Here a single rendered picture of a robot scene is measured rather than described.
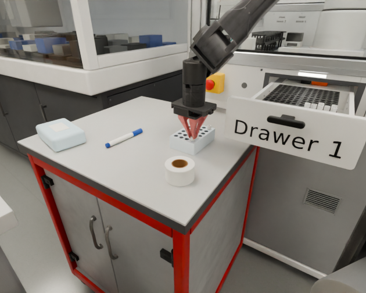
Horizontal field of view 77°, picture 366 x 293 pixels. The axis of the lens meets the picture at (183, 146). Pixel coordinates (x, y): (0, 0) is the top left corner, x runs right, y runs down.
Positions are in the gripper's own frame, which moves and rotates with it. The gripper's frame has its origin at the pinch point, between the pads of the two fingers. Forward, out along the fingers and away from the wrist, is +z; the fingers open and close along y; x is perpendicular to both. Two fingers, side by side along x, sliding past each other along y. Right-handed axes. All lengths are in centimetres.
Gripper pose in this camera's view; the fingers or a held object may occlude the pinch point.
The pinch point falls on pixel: (193, 135)
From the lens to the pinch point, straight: 63.8
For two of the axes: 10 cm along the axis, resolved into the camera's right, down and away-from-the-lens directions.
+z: 0.0, 8.6, 5.1
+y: -8.2, -3.0, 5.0
